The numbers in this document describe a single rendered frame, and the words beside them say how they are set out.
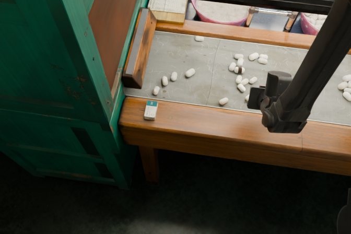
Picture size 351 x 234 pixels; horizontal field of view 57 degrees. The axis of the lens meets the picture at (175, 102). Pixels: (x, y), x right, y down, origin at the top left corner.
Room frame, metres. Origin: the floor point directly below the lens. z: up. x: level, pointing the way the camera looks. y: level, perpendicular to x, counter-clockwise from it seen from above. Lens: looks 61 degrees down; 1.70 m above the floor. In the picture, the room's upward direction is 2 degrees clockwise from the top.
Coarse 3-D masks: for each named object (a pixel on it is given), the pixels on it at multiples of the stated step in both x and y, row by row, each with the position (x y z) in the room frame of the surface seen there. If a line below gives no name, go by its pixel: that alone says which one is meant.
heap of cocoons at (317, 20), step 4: (308, 16) 0.96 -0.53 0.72; (312, 16) 0.95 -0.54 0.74; (316, 16) 0.94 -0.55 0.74; (320, 16) 0.94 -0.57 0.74; (324, 16) 0.94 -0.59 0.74; (308, 20) 0.92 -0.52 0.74; (312, 20) 0.92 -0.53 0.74; (316, 20) 0.92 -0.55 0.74; (320, 20) 0.92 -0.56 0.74; (324, 20) 0.92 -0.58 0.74; (312, 24) 0.90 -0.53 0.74; (316, 24) 0.91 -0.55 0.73; (320, 24) 0.91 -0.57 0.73; (320, 28) 0.89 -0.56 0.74
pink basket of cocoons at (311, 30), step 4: (304, 16) 0.91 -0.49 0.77; (304, 20) 0.91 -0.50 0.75; (304, 24) 0.91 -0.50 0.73; (308, 24) 0.89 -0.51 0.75; (304, 28) 0.91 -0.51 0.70; (308, 28) 0.89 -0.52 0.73; (312, 28) 0.87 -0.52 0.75; (316, 28) 0.85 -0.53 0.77; (304, 32) 0.91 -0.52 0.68; (308, 32) 0.89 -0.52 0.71; (312, 32) 0.87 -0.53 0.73; (316, 32) 0.86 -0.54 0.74
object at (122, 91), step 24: (144, 0) 0.91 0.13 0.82; (120, 96) 0.50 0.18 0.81; (0, 120) 0.44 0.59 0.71; (24, 120) 0.43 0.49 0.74; (48, 120) 0.41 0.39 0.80; (72, 120) 0.40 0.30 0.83; (0, 144) 0.44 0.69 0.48; (24, 144) 0.44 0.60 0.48; (48, 144) 0.43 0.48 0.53; (72, 144) 0.42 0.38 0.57; (96, 144) 0.39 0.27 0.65; (120, 144) 0.40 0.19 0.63; (24, 168) 0.44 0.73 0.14; (48, 168) 0.44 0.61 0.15; (72, 168) 0.43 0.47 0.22; (96, 168) 0.42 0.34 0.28; (120, 168) 0.39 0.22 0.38
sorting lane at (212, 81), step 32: (160, 32) 0.83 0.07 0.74; (160, 64) 0.68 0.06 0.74; (192, 64) 0.68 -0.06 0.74; (224, 64) 0.69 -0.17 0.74; (256, 64) 0.69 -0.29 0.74; (288, 64) 0.70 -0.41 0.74; (160, 96) 0.54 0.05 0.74; (192, 96) 0.55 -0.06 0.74; (224, 96) 0.55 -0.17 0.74; (320, 96) 0.57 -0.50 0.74
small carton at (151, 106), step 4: (148, 100) 0.50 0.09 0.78; (148, 104) 0.48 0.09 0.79; (152, 104) 0.49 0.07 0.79; (156, 104) 0.49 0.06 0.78; (148, 108) 0.47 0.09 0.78; (152, 108) 0.47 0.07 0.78; (156, 108) 0.47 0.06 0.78; (148, 112) 0.46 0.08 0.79; (152, 112) 0.46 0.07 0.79; (144, 116) 0.44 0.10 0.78; (148, 116) 0.44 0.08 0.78; (152, 116) 0.44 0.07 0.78
